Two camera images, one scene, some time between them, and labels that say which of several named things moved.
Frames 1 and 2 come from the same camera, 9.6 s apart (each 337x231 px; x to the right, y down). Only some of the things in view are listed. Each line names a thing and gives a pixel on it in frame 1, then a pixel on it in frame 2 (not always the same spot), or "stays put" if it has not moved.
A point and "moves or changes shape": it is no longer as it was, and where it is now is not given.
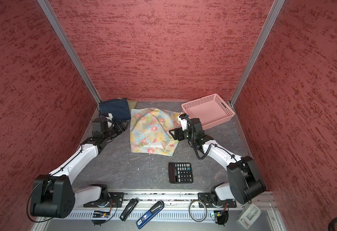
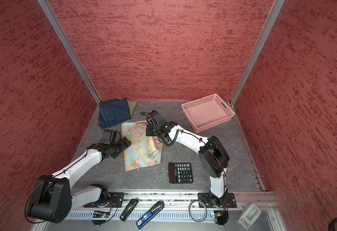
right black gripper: x=178 y=132 to x=149 y=130
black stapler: x=128 y=209 stays put
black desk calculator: x=180 y=173 stays put
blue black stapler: x=149 y=214 stays put
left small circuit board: x=100 y=214 stays put
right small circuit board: x=221 y=217 stays put
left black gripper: x=119 y=127 to x=121 y=141
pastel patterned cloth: x=149 y=131 moves or changes shape
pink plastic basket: x=211 y=109 stays put
